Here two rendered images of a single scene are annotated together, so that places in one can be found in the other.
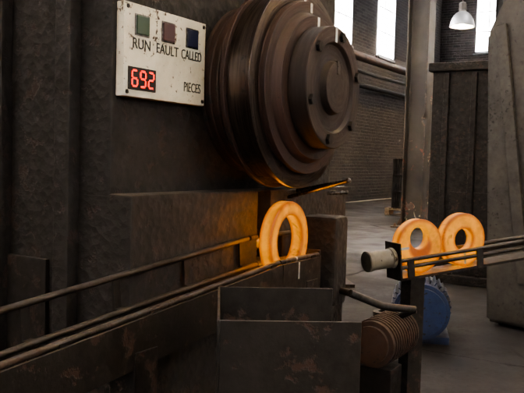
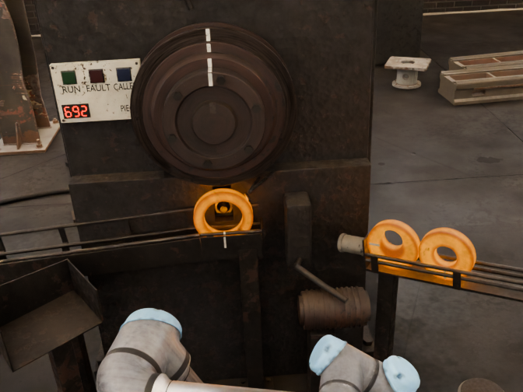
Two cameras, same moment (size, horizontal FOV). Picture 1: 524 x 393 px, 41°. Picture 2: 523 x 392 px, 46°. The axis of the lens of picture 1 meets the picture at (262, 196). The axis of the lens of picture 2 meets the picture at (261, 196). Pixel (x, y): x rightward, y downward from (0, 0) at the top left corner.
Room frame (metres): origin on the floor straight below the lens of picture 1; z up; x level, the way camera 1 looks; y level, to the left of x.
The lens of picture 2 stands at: (0.88, -1.53, 1.72)
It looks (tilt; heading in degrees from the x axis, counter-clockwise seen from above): 28 degrees down; 56
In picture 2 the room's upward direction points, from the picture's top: 3 degrees counter-clockwise
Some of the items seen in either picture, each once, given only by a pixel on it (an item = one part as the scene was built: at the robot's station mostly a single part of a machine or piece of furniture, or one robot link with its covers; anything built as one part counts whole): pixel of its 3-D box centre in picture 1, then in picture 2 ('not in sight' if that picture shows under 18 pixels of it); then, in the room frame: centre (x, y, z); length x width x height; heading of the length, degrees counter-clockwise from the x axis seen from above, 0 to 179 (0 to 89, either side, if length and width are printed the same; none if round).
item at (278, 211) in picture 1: (284, 239); (223, 216); (1.70, -0.06, 0.75); 0.18 x 0.03 x 0.18; 149
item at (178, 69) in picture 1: (164, 57); (100, 91); (1.47, 0.21, 1.15); 0.26 x 0.02 x 0.18; 148
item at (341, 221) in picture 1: (323, 259); (297, 229); (1.91, -0.17, 0.68); 0.11 x 0.08 x 0.24; 58
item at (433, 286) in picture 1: (420, 305); not in sight; (3.84, -0.88, 0.17); 0.57 x 0.31 x 0.34; 168
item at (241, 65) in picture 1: (290, 89); (214, 108); (1.70, -0.06, 1.12); 0.47 x 0.06 x 0.47; 148
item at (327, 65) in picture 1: (327, 88); (214, 120); (1.65, -0.14, 1.12); 0.28 x 0.06 x 0.28; 148
